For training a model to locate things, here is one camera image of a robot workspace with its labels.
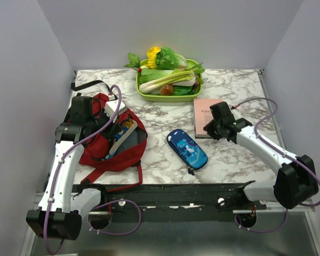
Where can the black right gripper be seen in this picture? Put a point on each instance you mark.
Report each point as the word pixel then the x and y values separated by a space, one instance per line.
pixel 209 129

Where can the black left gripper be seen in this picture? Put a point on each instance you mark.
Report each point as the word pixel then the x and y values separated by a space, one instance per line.
pixel 114 128

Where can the pink book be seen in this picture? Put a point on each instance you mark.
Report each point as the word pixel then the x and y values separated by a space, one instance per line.
pixel 202 115

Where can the orange treehouse children's book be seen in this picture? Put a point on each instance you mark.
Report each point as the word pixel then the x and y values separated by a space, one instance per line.
pixel 127 127

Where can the blue dinosaur pencil case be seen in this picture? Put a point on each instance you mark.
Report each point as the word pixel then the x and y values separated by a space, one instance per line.
pixel 187 149

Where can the teal notebook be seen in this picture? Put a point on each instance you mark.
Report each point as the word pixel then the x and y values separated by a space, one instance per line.
pixel 109 156

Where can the red student backpack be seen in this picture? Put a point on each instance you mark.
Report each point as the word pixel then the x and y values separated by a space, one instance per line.
pixel 129 153

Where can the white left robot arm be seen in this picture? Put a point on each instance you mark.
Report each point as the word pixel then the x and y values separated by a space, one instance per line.
pixel 60 214

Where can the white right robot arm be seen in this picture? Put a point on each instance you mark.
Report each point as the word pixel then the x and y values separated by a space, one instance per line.
pixel 295 175

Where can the brown toy mushroom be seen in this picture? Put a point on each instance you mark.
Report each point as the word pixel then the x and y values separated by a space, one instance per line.
pixel 166 90

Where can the toy celery stalk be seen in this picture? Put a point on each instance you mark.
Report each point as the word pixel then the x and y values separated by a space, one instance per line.
pixel 151 80

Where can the green leafy sprig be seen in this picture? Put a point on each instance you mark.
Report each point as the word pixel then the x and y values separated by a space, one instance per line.
pixel 134 61

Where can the green plastic tray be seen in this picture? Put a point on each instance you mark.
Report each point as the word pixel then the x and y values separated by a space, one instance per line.
pixel 180 94

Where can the green toy lettuce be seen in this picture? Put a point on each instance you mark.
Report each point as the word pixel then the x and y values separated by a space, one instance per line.
pixel 166 58

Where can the yellow toy flower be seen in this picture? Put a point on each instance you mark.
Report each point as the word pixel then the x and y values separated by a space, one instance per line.
pixel 152 55

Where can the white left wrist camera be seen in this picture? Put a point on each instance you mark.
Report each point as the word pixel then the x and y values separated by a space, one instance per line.
pixel 111 106

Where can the aluminium frame rail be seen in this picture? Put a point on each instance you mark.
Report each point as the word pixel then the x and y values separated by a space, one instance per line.
pixel 269 207

